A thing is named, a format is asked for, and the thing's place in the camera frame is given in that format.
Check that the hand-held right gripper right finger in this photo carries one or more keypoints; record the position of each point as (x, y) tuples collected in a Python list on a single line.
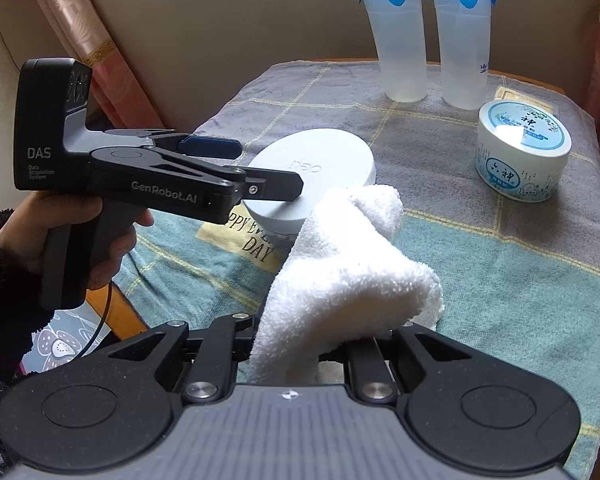
[(365, 370)]

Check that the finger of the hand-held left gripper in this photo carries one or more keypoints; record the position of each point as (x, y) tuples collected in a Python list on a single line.
[(210, 146), (275, 187)]

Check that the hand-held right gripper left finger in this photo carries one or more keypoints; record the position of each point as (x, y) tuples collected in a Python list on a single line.
[(220, 355)]

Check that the clear jar white lid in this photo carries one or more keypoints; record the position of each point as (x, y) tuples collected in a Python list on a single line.
[(330, 170)]

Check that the white towel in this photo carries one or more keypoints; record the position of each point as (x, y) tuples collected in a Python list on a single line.
[(340, 280)]

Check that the tall translucent cup blue lid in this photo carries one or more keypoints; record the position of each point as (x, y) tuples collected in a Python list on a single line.
[(462, 55), (397, 50)]

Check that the white round powder tin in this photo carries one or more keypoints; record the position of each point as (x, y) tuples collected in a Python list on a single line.
[(520, 160)]

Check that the person's left hand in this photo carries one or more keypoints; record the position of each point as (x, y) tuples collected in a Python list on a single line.
[(27, 230)]

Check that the grey teal checked table cloth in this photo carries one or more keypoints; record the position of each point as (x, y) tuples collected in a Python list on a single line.
[(430, 260)]

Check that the light blue floral bedding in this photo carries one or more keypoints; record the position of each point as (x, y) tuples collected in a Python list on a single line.
[(65, 340)]

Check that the clear box with grid board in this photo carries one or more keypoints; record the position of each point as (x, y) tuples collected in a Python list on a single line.
[(510, 94)]

